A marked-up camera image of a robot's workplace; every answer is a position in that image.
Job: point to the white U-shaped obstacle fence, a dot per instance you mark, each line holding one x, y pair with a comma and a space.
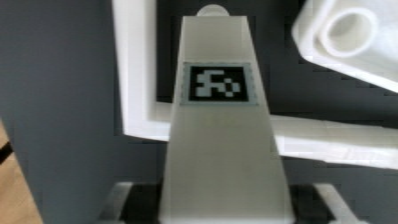
309, 139

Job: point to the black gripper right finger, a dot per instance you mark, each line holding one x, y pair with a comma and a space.
320, 207

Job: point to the white desk top panel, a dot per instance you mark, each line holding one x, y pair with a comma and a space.
345, 35

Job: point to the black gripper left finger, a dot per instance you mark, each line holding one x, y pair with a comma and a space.
132, 204

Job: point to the white desk leg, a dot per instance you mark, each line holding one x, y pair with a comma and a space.
224, 180

